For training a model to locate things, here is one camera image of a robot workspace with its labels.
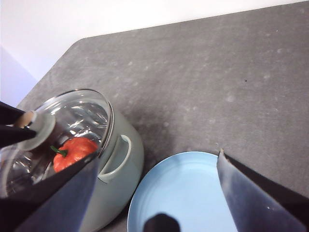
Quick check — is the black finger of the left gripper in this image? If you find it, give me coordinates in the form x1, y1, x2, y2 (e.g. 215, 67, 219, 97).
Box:
0, 101, 28, 126
0, 125, 37, 148

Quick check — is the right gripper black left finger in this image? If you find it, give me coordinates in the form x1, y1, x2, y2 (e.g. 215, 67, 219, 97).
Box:
0, 149, 101, 232

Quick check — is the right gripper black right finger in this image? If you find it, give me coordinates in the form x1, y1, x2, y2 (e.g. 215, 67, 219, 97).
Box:
216, 149, 309, 232

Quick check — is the orange pumpkin with green stem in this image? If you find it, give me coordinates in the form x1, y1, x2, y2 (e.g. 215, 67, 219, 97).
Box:
50, 137, 98, 174

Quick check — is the glass lid with green knob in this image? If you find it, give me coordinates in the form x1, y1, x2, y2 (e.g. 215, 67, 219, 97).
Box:
0, 88, 114, 199

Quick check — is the pale green electric steamer pot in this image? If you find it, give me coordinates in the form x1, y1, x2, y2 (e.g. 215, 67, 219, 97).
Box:
52, 106, 145, 232

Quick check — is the blue round plate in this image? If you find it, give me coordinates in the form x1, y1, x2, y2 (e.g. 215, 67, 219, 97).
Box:
127, 151, 239, 232

